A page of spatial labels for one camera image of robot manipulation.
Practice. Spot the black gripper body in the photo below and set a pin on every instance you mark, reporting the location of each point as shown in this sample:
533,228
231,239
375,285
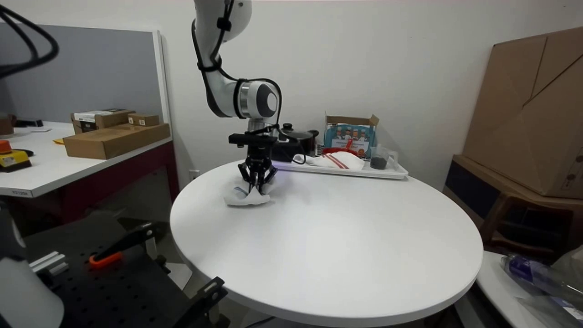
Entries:
260,148

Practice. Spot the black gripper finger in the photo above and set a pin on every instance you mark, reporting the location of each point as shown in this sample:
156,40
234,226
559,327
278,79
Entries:
267,175
249,173

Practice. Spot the white and blue tea towel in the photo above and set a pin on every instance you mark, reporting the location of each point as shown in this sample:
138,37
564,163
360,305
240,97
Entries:
243,197

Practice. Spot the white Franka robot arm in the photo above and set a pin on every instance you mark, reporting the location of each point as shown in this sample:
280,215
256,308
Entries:
229,91

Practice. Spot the black pot with lid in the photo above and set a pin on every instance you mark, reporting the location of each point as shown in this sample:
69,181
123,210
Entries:
302,146

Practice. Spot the red and white cloth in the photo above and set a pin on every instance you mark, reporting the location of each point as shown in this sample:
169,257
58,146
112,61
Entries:
340,161

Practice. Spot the blue printed cardboard box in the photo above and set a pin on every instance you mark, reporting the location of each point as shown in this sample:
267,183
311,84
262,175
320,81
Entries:
353,133

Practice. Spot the white rectangular tray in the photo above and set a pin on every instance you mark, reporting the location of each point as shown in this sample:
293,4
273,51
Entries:
376,172

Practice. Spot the small black cylinder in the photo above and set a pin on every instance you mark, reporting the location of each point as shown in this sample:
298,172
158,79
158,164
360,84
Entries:
380,163

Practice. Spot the open cardboard box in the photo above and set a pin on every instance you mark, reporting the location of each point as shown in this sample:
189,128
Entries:
116,139

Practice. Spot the small brown cardboard box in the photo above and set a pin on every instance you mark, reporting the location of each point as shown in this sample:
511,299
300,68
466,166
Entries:
112,119

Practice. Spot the grey partition panel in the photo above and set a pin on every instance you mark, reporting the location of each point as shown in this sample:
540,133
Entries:
85,73

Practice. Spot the white desk with red side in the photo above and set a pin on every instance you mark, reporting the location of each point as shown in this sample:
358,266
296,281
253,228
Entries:
56,175

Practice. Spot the yellow and black device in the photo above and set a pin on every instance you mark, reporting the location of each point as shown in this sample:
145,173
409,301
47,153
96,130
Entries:
14,161

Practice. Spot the dark wooden cabinet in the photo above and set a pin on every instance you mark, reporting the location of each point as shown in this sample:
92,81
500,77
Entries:
517,212

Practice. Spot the white side table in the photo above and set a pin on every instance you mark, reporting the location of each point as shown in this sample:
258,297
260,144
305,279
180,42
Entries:
504,297

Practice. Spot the large brown cardboard box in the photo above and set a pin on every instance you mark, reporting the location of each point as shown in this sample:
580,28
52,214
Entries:
535,110

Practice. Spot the clear plastic bag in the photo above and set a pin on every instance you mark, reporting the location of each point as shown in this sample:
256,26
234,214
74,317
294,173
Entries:
548,279

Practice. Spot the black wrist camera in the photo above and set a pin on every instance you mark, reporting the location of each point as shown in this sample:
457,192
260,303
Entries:
238,139

